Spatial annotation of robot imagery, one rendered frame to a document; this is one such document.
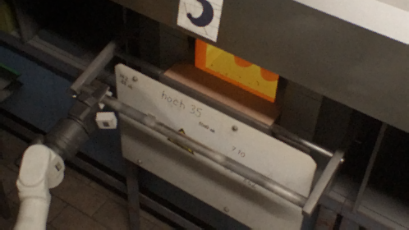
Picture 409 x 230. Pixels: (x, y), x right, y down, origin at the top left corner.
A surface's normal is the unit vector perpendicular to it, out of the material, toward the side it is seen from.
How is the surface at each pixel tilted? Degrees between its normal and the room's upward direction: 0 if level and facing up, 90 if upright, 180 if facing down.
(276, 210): 90
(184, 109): 90
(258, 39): 80
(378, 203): 0
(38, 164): 15
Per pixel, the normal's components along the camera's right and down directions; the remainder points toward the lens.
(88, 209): 0.05, -0.72
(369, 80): -0.52, 0.43
